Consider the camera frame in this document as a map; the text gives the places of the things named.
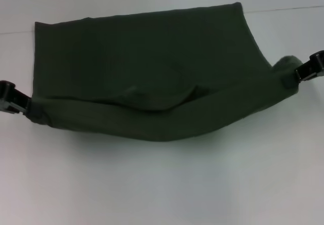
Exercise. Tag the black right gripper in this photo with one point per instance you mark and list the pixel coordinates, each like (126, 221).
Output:
(320, 62)

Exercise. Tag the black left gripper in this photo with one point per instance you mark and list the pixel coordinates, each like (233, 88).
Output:
(3, 93)

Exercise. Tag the dark green FREE t-shirt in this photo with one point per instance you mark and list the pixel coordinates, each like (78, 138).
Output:
(152, 70)

